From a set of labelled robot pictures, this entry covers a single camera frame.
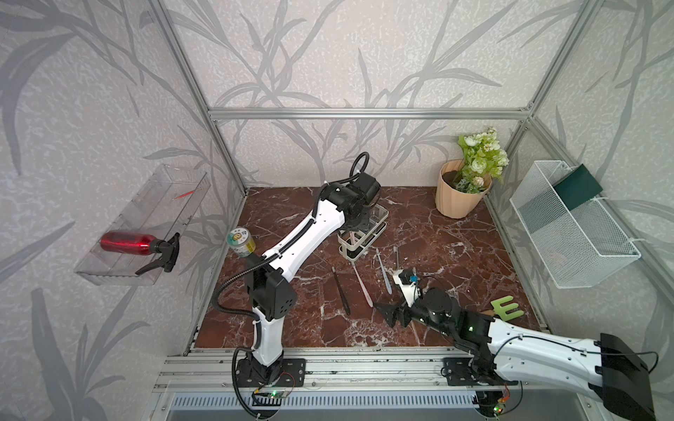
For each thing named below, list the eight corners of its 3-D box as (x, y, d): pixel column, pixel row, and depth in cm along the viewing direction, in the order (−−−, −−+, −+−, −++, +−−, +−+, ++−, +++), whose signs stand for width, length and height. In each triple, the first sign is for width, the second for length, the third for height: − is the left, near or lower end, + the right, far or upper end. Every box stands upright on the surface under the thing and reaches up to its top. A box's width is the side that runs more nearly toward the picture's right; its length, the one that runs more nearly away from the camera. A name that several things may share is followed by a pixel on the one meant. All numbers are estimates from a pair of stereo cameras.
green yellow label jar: (232, 257, 100) (223, 245, 94) (238, 240, 106) (230, 227, 99) (253, 257, 100) (245, 245, 94) (257, 240, 106) (251, 227, 99)
